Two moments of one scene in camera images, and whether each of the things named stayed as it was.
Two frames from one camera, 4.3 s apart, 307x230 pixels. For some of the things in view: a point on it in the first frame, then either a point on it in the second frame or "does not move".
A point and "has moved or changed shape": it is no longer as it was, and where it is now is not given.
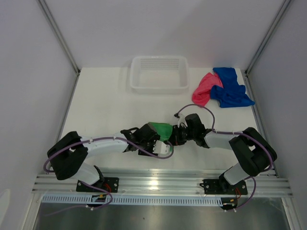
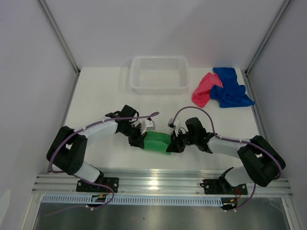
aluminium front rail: x=160 y=184 does not move
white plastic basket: x=157 y=74 does not move
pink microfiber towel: x=201 y=95 does not move
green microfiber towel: x=163 y=129 has moved or changed shape
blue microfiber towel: x=232 y=94 does not move
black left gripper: x=153 y=139 to x=138 y=141
